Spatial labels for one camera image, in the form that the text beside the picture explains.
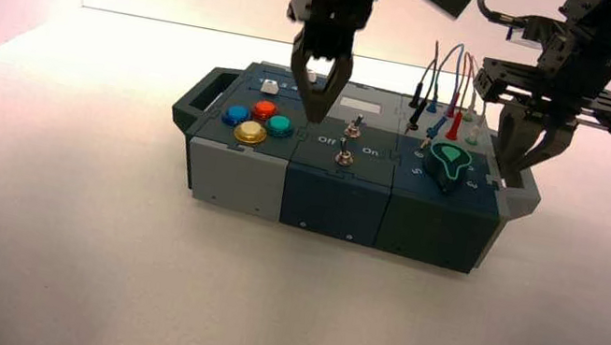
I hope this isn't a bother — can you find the blue jumper cable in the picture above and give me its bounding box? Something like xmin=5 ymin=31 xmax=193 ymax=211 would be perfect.
xmin=420 ymin=38 xmax=468 ymax=148

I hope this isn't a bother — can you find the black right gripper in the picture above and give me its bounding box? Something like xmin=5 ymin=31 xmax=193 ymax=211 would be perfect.
xmin=455 ymin=13 xmax=611 ymax=203

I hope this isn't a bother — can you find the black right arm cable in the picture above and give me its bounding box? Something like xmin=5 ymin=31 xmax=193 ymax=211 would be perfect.
xmin=473 ymin=0 xmax=532 ymax=31

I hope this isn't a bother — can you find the red jumper cable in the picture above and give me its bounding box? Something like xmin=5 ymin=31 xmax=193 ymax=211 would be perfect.
xmin=441 ymin=50 xmax=478 ymax=143

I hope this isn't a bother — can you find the metal toggle switch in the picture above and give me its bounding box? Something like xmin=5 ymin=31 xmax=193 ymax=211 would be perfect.
xmin=334 ymin=136 xmax=358 ymax=169
xmin=344 ymin=112 xmax=366 ymax=141

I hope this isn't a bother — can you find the yellow round push button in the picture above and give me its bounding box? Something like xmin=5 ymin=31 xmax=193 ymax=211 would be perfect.
xmin=232 ymin=118 xmax=270 ymax=149

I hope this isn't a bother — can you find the red round push button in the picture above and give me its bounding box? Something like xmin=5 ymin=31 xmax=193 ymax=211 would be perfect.
xmin=249 ymin=98 xmax=280 ymax=124

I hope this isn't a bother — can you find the black jumper cable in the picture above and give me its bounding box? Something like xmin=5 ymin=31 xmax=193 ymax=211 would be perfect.
xmin=403 ymin=37 xmax=444 ymax=139

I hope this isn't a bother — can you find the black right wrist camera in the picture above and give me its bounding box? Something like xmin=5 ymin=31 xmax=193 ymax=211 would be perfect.
xmin=499 ymin=11 xmax=567 ymax=58

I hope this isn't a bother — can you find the teal round push button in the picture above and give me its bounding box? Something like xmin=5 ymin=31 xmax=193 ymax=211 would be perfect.
xmin=263 ymin=112 xmax=297 ymax=141

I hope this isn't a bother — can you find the white jumper cable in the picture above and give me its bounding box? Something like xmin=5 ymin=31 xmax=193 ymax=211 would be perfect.
xmin=455 ymin=53 xmax=499 ymax=148

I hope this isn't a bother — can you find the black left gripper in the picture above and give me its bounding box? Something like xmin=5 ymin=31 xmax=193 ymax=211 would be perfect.
xmin=268 ymin=0 xmax=382 ymax=132

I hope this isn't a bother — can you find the green rotary knob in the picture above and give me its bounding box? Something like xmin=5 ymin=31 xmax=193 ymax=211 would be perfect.
xmin=418 ymin=139 xmax=476 ymax=199

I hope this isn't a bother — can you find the blue round push button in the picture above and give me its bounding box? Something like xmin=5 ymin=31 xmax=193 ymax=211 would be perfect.
xmin=220 ymin=102 xmax=253 ymax=130

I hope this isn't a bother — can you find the small white display window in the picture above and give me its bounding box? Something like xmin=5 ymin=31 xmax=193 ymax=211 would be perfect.
xmin=339 ymin=96 xmax=383 ymax=115

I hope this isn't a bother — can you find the dark green grey control box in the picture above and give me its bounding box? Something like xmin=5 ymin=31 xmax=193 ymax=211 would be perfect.
xmin=152 ymin=47 xmax=557 ymax=285

